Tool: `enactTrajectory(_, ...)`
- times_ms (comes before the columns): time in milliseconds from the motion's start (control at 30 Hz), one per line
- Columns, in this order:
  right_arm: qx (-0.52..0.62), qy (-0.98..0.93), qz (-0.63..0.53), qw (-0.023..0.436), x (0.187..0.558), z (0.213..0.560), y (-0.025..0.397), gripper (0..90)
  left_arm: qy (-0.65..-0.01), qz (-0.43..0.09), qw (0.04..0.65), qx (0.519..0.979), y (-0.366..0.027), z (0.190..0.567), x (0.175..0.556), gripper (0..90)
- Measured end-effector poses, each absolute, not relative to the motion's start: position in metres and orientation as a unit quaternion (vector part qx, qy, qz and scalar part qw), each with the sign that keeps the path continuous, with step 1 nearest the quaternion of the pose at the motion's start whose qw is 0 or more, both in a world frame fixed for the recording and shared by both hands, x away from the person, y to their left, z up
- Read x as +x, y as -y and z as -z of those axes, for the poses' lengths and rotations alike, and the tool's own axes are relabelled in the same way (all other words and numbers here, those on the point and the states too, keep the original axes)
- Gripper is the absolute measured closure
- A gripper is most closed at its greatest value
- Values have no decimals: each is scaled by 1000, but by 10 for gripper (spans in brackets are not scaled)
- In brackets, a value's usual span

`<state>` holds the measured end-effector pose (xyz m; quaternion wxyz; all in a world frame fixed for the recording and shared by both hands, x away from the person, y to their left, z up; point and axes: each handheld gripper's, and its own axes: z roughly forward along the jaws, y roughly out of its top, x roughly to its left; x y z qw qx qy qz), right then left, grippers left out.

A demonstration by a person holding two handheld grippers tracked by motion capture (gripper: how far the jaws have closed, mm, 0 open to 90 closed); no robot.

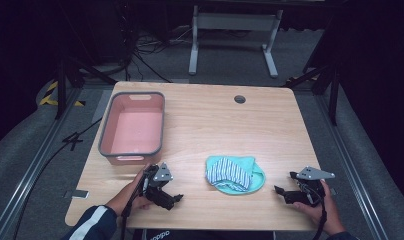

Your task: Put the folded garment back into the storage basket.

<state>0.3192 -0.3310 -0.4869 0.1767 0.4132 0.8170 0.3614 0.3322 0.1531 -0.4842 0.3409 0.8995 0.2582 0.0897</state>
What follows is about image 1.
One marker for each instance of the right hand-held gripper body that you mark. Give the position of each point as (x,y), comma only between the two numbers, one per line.
(311,185)

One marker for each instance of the yellow and black floor tape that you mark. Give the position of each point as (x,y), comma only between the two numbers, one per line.
(48,98)

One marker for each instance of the person's left hand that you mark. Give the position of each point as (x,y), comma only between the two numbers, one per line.
(130,196)

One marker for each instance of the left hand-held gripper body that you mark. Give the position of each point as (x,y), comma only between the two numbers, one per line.
(160,174)

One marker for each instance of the aluminium floor rail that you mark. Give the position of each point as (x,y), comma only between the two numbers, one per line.
(353,173)
(26,173)

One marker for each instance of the person's right hand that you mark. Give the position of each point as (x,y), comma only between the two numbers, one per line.
(326,213)

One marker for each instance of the teal and striped cloth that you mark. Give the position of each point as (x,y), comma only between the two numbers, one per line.
(235,175)

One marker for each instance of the grey tape strip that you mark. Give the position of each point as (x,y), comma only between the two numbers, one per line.
(77,194)

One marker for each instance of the grey metal desk frame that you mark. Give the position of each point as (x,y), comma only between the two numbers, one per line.
(235,21)

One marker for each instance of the black metal stand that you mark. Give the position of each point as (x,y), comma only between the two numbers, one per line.
(61,90)
(333,96)

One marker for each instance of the pink basket with grey rim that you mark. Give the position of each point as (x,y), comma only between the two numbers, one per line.
(134,128)

